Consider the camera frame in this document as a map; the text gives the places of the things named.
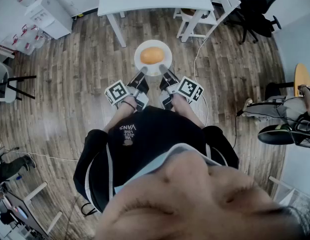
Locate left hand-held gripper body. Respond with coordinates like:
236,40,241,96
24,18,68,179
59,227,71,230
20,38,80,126
104,80,149,113

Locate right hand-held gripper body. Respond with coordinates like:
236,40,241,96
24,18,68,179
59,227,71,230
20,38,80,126
159,75,204,110

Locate white round plate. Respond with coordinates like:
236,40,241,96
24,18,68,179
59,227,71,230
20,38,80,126
134,39,173,77

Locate orange fruit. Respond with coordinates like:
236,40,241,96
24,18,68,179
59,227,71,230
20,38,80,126
140,46,165,65

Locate person's left forearm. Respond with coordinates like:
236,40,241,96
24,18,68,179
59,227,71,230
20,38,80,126
102,95,138,133

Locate person's right forearm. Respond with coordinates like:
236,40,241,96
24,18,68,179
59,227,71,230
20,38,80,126
173,93,206,129

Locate black wrist band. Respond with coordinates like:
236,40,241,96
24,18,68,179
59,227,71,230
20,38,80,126
122,100,137,111

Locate person's black shirt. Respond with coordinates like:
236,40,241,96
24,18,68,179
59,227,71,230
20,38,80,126
73,105,240,214

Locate white wooden stool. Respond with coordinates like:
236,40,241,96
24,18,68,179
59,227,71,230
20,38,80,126
173,0,242,43

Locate white table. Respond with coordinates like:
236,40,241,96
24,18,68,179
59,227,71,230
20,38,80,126
97,0,215,49

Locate light blue face mask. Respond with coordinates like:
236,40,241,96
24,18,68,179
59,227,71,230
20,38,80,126
113,143,229,197

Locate white cardboard box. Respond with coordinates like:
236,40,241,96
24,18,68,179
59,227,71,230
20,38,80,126
24,0,73,40

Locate white chair with black legs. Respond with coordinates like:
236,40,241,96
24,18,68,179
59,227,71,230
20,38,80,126
0,60,37,105

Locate black head-mounted helmet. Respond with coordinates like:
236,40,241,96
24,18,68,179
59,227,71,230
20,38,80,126
258,123,295,145

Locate black office chair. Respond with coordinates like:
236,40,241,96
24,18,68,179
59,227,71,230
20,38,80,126
223,0,283,45

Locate white storage boxes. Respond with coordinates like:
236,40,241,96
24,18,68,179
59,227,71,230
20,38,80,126
0,0,49,57

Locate round wooden table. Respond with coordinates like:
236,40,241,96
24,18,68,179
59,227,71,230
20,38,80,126
294,63,310,98

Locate person's face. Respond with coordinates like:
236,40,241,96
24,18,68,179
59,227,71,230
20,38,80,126
94,151,303,240

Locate dark desk with wooden legs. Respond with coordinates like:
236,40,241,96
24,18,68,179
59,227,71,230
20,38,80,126
0,181,63,240

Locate long black cable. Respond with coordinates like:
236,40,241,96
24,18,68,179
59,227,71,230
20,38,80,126
232,108,245,150

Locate thin white floor cable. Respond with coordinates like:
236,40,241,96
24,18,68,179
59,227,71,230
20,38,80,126
4,147,79,162

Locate looped black floor cable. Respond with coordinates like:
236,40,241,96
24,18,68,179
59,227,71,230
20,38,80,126
81,201,98,217

